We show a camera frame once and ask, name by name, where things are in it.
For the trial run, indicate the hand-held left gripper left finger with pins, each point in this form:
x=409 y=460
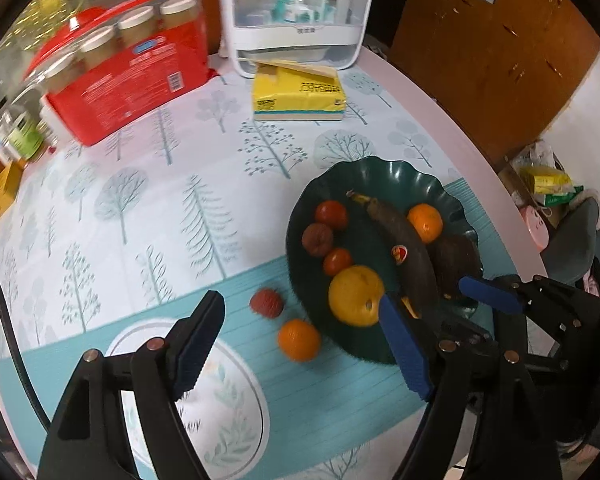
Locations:
x=195 y=355

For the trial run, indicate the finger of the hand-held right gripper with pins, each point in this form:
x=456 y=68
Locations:
x=490 y=295
x=467 y=332

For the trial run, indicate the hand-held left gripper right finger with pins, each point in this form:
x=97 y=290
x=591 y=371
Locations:
x=405 y=350

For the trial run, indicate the dark avocado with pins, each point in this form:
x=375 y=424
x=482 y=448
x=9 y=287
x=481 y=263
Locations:
x=452 y=260

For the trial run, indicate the large yellow orange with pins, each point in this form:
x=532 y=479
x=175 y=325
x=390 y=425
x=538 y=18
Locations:
x=356 y=295

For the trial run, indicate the red lychee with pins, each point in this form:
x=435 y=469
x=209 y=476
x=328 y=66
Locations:
x=267 y=303

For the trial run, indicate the small cherry tomato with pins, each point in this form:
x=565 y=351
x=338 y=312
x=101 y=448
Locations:
x=338 y=261

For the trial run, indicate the dark overripe banana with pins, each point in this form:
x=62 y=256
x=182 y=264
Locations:
x=385 y=220

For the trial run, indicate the dark red wrinkled fruit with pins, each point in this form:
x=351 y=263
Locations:
x=317 y=239

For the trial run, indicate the red tomato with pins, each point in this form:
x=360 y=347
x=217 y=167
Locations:
x=331 y=214

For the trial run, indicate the dark green scalloped plate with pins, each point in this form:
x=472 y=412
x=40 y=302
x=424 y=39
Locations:
x=370 y=180

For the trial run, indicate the pink stool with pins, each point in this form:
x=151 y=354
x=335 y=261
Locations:
x=535 y=227

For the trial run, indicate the grey chair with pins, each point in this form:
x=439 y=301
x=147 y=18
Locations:
x=575 y=240

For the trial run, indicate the yellow plastic bag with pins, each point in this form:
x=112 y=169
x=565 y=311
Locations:
x=550 y=182

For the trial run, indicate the printed tree tablecloth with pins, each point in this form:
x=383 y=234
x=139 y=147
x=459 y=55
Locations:
x=155 y=210

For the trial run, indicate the yellow tissue pack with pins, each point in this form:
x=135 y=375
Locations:
x=297 y=95

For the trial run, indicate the clear bottle green label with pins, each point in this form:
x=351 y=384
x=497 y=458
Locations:
x=22 y=137

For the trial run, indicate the red package of jars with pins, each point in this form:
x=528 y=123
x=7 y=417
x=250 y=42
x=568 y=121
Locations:
x=130 y=70

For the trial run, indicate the white cosmetics organizer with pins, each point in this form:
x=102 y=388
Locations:
x=290 y=42

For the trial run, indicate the glass door gold ornament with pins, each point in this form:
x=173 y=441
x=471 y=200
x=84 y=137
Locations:
x=30 y=20

